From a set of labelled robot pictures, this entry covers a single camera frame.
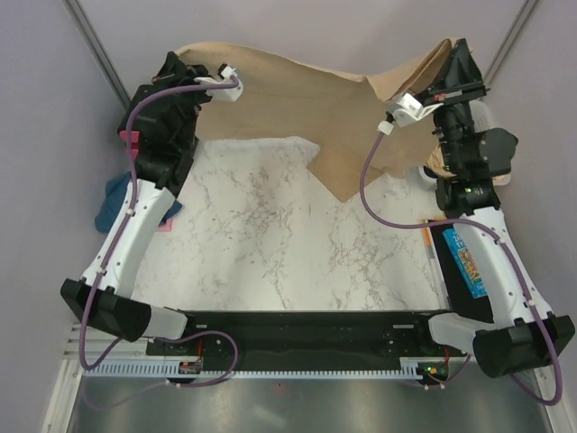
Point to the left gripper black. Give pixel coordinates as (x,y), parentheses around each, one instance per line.
(176,72)

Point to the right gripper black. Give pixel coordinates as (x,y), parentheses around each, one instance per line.
(459,80)

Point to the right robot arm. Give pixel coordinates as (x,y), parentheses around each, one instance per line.
(524,332)

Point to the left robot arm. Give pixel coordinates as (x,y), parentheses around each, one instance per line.
(167,144)

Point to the white plastic basket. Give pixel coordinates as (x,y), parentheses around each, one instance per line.
(483,120)

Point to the upper black pink drawer box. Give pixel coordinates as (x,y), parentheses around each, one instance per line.
(130,131)

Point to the light yellow t shirt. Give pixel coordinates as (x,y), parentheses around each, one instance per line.
(435,163)

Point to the blue t shirt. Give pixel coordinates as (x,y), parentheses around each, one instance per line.
(115,191)

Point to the pink cloth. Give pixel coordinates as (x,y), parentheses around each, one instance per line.
(166,226)

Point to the blue storey treehouse book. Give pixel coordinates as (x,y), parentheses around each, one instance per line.
(465,263)

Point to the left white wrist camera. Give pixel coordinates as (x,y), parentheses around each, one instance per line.
(226,87)

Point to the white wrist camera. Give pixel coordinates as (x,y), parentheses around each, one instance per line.
(226,87)
(404,110)

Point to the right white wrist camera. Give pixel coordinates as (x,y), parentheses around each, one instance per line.
(404,110)

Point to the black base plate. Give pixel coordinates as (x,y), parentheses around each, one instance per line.
(293,341)

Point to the white cable duct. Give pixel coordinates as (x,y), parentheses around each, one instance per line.
(165,369)

